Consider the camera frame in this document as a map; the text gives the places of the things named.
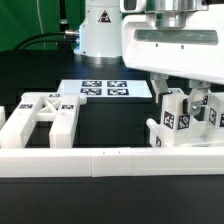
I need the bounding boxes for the black cables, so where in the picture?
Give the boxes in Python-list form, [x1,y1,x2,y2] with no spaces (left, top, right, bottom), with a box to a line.
[13,29,81,52]

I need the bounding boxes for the white front fence bar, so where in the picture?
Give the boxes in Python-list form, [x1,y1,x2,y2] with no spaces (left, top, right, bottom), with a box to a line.
[0,147,224,178]

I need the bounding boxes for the white chair seat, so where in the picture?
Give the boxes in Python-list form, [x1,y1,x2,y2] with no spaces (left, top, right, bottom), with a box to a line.
[146,119,224,148]

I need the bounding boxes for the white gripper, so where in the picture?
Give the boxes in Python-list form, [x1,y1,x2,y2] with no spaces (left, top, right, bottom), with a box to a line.
[122,6,224,116]

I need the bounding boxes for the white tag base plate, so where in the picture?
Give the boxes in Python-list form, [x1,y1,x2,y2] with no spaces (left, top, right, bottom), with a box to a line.
[57,80,152,98]

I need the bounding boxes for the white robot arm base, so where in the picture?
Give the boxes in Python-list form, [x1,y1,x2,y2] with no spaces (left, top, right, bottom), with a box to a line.
[74,0,122,65]

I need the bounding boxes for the white fence bar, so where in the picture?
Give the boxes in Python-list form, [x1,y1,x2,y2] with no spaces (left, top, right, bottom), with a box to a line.
[0,106,6,130]
[0,147,224,178]

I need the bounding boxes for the white chair back frame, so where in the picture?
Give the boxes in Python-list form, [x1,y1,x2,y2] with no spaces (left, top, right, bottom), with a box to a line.
[0,92,87,149]

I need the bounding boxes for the white left fence bar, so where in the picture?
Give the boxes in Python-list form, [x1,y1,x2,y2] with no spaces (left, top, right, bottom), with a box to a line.
[0,106,6,130]

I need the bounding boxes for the white tagged cube left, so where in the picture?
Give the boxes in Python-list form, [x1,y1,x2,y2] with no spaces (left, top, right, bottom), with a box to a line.
[169,88,183,94]

